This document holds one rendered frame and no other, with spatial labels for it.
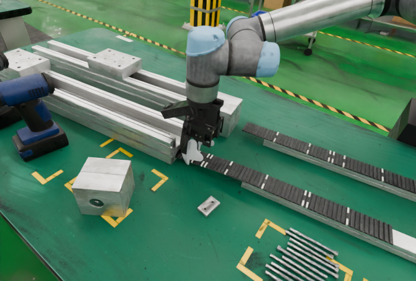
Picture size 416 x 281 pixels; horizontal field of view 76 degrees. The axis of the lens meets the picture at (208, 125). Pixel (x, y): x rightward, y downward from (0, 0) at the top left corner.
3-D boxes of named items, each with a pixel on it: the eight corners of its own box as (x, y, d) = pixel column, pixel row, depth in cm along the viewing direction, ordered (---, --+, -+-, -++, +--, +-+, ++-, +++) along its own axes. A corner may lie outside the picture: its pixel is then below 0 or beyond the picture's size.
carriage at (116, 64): (143, 75, 102) (141, 58, 98) (123, 86, 94) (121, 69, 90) (111, 64, 107) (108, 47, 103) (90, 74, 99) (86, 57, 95)
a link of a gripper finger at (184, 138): (182, 156, 68) (187, 127, 64) (177, 155, 68) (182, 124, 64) (192, 149, 72) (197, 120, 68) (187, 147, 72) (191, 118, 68)
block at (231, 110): (241, 118, 94) (245, 96, 88) (227, 138, 85) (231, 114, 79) (218, 111, 97) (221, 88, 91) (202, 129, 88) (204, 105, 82)
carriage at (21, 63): (54, 76, 96) (49, 59, 92) (25, 89, 88) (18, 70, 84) (25, 65, 101) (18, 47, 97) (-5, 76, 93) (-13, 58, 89)
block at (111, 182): (137, 179, 69) (134, 153, 64) (124, 217, 60) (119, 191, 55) (99, 176, 69) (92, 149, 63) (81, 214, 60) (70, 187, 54)
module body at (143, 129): (189, 144, 81) (189, 122, 76) (170, 165, 74) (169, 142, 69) (17, 74, 107) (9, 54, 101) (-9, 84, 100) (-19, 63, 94)
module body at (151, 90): (215, 114, 95) (217, 93, 90) (202, 129, 88) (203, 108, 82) (57, 57, 120) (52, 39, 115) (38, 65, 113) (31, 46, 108)
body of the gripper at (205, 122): (209, 150, 65) (213, 111, 58) (179, 138, 68) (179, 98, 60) (222, 134, 71) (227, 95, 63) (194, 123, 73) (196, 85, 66)
